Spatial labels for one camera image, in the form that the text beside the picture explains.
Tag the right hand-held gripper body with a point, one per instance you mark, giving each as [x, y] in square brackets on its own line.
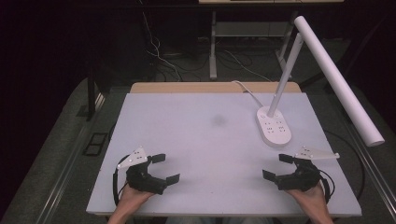
[303, 179]

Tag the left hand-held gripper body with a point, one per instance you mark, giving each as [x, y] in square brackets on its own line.
[140, 179]

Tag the person's left hand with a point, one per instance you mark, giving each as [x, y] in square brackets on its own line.
[132, 200]

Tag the person's right hand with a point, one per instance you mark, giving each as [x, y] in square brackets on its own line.
[313, 200]

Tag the white desk lamp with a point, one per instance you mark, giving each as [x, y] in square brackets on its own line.
[275, 129]

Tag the white table mat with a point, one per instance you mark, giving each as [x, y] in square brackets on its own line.
[199, 149]

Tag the black metal stand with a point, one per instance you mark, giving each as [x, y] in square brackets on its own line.
[91, 93]

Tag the black rectangular floor frame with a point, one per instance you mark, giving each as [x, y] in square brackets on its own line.
[95, 144]

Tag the metal floor rail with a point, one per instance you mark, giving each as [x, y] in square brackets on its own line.
[67, 168]
[370, 168]

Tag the white metal desk frame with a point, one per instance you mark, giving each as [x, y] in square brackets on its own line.
[213, 59]

